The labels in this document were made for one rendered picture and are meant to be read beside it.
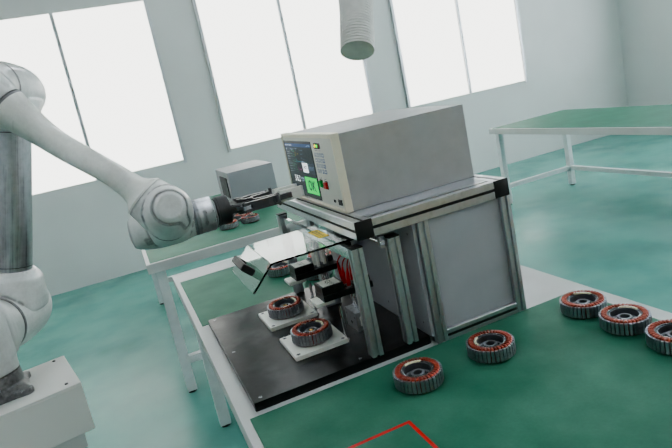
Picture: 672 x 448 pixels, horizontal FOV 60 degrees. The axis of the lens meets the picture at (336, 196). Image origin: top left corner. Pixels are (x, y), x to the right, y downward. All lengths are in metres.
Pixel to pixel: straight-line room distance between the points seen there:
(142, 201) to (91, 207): 4.90
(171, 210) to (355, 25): 1.72
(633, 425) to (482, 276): 0.55
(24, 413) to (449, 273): 1.05
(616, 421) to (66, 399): 1.19
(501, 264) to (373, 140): 0.47
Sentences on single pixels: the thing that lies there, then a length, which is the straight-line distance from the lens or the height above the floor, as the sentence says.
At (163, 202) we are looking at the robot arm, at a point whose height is 1.27.
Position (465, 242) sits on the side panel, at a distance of 1.53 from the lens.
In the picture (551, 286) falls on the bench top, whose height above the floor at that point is 0.75.
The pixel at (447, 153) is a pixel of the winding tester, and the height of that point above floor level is 1.20.
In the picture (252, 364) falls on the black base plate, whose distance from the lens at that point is 1.61.
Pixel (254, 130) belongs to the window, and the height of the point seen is 1.13.
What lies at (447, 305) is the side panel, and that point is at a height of 0.83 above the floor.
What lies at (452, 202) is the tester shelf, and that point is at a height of 1.09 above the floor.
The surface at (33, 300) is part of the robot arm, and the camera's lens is 1.80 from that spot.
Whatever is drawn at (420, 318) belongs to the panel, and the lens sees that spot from 1.56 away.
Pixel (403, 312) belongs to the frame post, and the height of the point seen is 0.86.
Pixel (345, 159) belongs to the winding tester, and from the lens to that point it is 1.45.
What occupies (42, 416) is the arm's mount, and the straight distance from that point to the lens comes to 1.59.
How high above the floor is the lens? 1.43
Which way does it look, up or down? 11 degrees down
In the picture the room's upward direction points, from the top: 12 degrees counter-clockwise
